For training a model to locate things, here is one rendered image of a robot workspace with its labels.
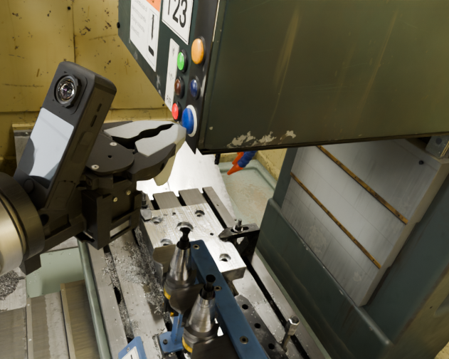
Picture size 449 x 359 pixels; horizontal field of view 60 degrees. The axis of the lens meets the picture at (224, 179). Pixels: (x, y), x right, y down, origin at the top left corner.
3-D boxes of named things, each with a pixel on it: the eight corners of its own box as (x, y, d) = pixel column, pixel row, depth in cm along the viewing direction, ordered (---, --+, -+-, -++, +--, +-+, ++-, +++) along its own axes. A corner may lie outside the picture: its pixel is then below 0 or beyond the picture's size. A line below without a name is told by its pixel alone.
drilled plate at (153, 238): (166, 296, 101) (167, 283, 98) (138, 224, 122) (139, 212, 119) (243, 278, 111) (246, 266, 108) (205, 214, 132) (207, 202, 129)
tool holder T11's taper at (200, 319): (217, 330, 63) (224, 303, 59) (190, 333, 61) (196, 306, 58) (211, 308, 66) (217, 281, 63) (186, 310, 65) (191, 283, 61)
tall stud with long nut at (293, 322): (280, 355, 97) (293, 324, 90) (274, 346, 99) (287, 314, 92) (288, 352, 98) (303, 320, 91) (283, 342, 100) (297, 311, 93)
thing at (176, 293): (174, 318, 65) (175, 315, 65) (165, 293, 69) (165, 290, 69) (212, 308, 68) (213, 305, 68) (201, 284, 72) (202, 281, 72)
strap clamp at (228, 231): (216, 262, 120) (225, 226, 111) (212, 255, 122) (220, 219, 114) (253, 254, 125) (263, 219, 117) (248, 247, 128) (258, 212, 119)
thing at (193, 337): (220, 344, 64) (223, 335, 62) (184, 349, 62) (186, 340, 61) (212, 312, 69) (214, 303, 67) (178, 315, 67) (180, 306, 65)
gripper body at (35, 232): (96, 189, 43) (-15, 243, 34) (95, 120, 38) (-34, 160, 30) (146, 223, 40) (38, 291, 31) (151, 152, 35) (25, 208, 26)
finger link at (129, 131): (160, 152, 49) (100, 179, 42) (164, 109, 45) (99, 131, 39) (178, 163, 47) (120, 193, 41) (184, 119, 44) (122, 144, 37)
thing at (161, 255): (156, 270, 73) (156, 266, 73) (149, 250, 77) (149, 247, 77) (191, 262, 76) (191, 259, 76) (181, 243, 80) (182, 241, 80)
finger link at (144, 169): (151, 144, 41) (84, 174, 35) (153, 130, 41) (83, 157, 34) (185, 164, 40) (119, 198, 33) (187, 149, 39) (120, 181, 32)
